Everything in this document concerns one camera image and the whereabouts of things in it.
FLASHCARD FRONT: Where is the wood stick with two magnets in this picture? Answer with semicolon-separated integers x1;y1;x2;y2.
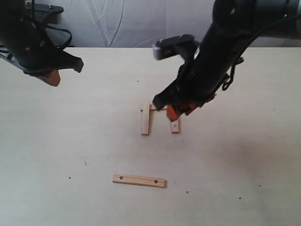
112;174;167;188

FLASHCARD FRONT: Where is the short wood stick with magnet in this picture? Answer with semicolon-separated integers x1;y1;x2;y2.
171;119;180;134

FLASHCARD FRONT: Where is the white backdrop cloth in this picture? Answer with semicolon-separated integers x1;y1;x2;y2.
51;0;214;48

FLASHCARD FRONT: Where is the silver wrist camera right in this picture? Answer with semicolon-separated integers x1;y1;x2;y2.
153;34;197;61

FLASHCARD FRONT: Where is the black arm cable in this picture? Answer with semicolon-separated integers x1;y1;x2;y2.
44;23;72;51
221;56;245;91

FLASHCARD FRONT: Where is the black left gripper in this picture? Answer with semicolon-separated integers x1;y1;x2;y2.
0;15;84;87

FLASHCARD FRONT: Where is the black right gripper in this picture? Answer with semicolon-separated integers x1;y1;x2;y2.
152;35;245;122

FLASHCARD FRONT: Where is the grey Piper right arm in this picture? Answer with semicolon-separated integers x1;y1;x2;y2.
152;0;301;121

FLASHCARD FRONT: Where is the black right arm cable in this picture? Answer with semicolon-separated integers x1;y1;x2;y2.
221;56;245;91

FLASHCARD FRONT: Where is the plain wood stick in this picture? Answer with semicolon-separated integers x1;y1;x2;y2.
141;100;150;136

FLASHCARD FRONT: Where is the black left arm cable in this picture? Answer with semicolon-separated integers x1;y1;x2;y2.
44;23;72;51

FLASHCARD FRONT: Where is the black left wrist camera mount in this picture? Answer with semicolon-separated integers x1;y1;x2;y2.
24;0;64;24

